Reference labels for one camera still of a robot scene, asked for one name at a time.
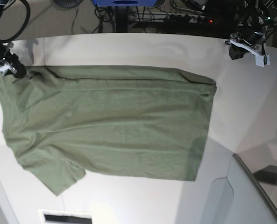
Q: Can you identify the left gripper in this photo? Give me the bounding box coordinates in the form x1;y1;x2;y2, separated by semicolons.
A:
229;23;268;60

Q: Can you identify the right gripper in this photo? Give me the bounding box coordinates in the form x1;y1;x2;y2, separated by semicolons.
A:
0;42;27;78

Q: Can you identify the green t-shirt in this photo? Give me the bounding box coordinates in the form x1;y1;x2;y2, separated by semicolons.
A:
0;66;217;195

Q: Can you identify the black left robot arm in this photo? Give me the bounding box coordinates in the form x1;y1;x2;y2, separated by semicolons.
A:
225;0;277;65

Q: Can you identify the black power strip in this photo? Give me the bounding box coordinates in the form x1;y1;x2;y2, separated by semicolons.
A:
168;14;214;24

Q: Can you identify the blue bin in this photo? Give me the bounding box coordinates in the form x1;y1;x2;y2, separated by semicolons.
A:
92;0;156;7

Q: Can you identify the grey monitor edge panel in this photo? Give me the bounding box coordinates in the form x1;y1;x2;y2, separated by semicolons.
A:
232;154;277;224

